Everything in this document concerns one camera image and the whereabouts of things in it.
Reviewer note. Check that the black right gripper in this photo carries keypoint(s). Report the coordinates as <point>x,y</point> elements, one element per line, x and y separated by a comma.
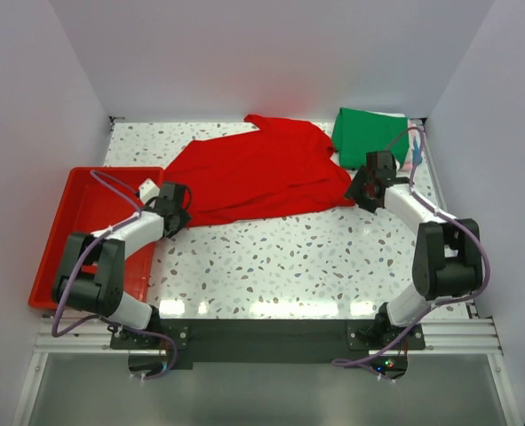
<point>353,191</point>

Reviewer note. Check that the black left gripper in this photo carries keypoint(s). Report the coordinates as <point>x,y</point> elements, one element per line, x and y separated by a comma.
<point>184,218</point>

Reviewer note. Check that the red t shirt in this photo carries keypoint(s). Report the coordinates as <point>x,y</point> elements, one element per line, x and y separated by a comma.
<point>282,168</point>

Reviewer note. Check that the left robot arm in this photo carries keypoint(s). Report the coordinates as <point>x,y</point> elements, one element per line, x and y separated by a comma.
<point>90,279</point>

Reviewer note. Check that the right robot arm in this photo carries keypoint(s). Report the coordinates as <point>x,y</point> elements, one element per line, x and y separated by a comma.
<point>447,263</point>

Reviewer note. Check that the pink folded t shirt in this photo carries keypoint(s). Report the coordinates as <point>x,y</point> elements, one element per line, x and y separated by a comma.
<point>408,163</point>

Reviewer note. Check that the green folded t shirt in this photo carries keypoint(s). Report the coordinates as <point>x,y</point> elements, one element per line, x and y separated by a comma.
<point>356,133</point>

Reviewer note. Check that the teal folded t shirt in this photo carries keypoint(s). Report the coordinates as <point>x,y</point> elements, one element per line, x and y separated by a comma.
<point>416,152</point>

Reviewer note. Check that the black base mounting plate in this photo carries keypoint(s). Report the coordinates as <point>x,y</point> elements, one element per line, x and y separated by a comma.
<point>259,341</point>

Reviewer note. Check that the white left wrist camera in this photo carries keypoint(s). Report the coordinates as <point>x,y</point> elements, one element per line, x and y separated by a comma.
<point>148,190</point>

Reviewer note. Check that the aluminium frame rail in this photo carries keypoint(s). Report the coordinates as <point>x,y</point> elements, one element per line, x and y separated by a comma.
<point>434,336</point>

